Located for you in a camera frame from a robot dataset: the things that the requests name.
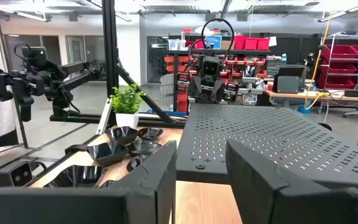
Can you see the long wooden desk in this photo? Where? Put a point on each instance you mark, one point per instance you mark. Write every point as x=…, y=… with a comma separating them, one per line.
x=291, y=93

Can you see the blue bucket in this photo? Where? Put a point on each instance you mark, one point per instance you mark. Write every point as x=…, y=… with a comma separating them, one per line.
x=304, y=109

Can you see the small black square plate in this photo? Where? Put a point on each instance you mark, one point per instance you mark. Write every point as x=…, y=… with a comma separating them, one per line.
x=137, y=162

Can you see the black table-level camera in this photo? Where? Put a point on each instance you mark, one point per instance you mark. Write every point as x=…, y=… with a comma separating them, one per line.
x=14, y=174

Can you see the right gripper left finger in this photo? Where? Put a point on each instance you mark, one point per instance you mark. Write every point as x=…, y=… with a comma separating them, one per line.
x=73, y=205

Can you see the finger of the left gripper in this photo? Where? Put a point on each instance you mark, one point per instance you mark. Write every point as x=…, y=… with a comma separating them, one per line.
x=219, y=91
x=195, y=88

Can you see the white light strip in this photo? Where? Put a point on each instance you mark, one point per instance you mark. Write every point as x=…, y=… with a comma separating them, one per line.
x=104, y=116

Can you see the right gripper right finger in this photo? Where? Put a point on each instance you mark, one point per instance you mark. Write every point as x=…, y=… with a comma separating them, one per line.
x=291, y=202

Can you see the green plant in white pot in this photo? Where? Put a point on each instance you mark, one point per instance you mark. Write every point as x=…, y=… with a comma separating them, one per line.
x=126, y=102

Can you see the black aluminium table frame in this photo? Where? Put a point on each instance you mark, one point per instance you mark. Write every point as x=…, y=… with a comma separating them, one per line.
x=109, y=46

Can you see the black perforated metal stand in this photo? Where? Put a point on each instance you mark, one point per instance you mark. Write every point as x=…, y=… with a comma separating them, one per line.
x=259, y=133

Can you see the black table edge clamp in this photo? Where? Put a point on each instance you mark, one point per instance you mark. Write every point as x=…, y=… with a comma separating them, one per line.
x=75, y=149

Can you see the black square cup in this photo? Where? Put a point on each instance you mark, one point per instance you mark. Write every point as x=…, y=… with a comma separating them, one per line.
x=106, y=152

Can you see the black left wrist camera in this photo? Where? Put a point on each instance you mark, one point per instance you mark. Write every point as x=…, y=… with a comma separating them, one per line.
x=211, y=66

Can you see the black desktop machine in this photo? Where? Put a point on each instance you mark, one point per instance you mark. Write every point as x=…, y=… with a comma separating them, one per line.
x=287, y=84

